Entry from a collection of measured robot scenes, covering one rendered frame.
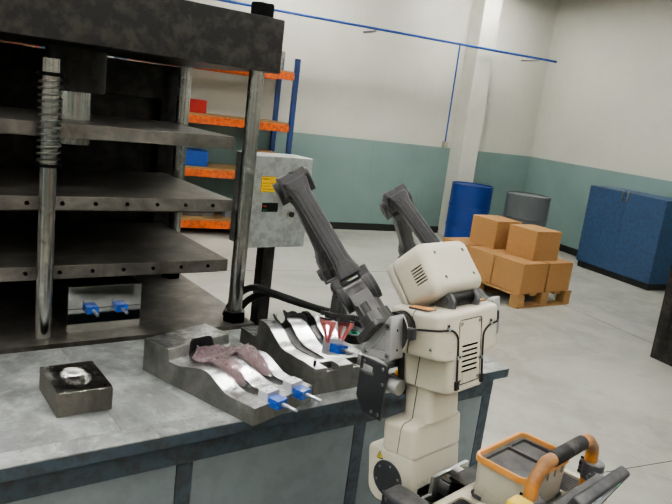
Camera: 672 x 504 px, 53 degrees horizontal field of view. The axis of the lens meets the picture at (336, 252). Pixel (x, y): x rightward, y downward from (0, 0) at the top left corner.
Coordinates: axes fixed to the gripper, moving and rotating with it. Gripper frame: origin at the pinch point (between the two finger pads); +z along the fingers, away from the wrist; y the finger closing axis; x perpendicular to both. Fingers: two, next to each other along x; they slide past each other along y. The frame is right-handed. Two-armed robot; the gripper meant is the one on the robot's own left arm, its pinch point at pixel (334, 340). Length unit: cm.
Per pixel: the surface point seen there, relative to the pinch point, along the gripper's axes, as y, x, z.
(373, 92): -440, -567, -264
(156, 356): 47, -30, 13
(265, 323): 7.5, -31.2, 0.0
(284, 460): 10.7, -2.3, 39.3
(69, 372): 73, -28, 18
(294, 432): 9.7, -0.6, 29.9
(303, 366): 6.0, -6.4, 10.0
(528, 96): -701, -512, -322
